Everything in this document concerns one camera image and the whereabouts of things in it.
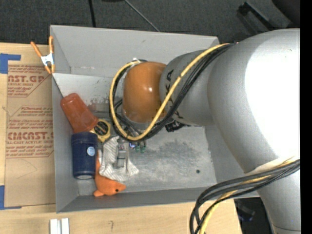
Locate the white cloth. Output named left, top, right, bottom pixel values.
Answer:
left=98, top=135, right=140, bottom=182

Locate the yellow and black tape measure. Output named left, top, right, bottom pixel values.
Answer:
left=89, top=119, right=112, bottom=143

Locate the orange toy fish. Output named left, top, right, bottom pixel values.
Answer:
left=93, top=152, right=127, bottom=197

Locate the dark blue can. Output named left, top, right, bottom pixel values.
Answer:
left=71, top=131, right=99, bottom=180

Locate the grey metal bin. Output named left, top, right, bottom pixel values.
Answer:
left=50, top=24, right=259, bottom=214

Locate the translucent orange plastic cup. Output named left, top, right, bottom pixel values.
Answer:
left=60, top=93, right=99, bottom=134

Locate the brown cardboard board red print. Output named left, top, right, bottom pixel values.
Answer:
left=3, top=42, right=57, bottom=208

